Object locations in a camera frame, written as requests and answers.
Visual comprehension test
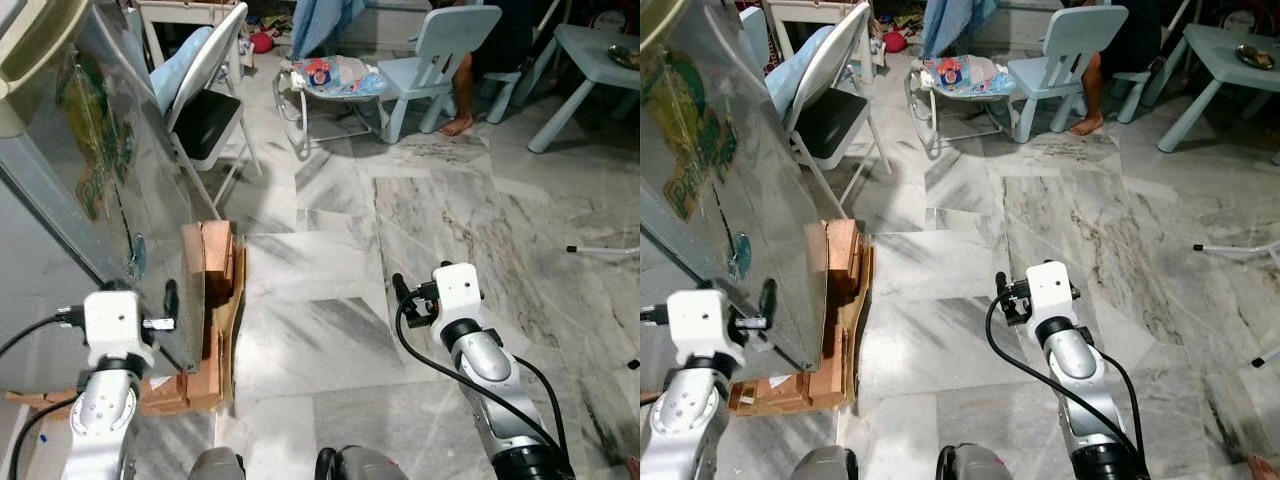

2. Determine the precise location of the silver fridge door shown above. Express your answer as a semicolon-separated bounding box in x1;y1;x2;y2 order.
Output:
0;0;207;373
640;0;829;373

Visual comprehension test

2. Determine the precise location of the grey fridge body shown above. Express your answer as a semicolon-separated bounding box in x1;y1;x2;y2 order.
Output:
0;0;101;396
640;0;746;393

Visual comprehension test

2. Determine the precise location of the orange brick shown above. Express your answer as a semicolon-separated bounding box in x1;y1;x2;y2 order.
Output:
805;218;864;304
728;370;851;416
183;220;239;306
140;370;229;414

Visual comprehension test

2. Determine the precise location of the brown cardboard sheet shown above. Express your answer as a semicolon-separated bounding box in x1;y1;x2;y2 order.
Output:
5;240;249;416
640;240;877;416

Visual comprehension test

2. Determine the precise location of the grey robot right leg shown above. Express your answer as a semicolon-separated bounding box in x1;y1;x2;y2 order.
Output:
315;446;413;480
935;444;1017;480

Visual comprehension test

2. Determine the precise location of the grey robot leg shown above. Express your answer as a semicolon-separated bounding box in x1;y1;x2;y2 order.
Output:
935;444;1017;480
315;446;413;480
790;446;859;480
188;447;247;480

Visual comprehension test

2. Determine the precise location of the grey robot left leg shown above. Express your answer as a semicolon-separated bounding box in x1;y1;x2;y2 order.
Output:
790;446;859;480
188;447;247;480

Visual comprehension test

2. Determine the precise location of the white folding chair black seat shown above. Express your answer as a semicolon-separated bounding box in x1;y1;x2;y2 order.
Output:
765;2;894;218
150;2;264;208

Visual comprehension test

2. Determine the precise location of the green and yellow sticker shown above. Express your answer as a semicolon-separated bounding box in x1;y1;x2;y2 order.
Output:
642;48;743;223
55;50;138;223

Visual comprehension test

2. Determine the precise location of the colourful baby bouncer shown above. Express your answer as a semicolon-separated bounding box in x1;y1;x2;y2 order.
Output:
905;55;1023;161
272;55;393;161

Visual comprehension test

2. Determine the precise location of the light blue plastic chair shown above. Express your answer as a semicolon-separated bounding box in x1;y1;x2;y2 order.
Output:
1008;5;1136;144
1112;0;1196;126
378;5;503;144
480;0;563;126

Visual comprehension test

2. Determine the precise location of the light blue cushion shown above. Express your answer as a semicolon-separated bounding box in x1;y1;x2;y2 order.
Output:
765;25;837;123
150;25;216;118

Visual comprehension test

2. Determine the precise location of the blue hanging cloth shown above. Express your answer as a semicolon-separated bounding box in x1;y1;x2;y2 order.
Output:
920;0;1001;59
290;0;369;61

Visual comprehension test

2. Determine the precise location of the light blue plastic table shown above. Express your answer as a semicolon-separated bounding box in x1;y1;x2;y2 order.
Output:
1158;24;1280;154
527;24;641;154

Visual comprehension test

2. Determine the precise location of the seated person in dark clothes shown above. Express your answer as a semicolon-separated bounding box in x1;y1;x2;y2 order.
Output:
438;0;539;137
1068;0;1163;137

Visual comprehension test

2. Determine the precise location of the small white table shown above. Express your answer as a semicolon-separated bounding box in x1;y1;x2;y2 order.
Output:
765;0;887;81
133;0;247;71

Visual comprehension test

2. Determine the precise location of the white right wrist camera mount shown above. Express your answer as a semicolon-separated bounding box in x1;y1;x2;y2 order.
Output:
1027;260;1079;324
432;262;484;326

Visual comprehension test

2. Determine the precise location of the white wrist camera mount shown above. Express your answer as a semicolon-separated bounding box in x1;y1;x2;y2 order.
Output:
667;289;747;373
432;262;484;326
1027;260;1079;324
83;290;157;373

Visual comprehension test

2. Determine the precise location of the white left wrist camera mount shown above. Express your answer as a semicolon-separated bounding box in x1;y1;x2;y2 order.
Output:
83;290;157;373
667;289;747;373

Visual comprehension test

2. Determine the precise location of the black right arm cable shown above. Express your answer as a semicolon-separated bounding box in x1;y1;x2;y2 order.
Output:
985;290;1146;461
395;295;569;466

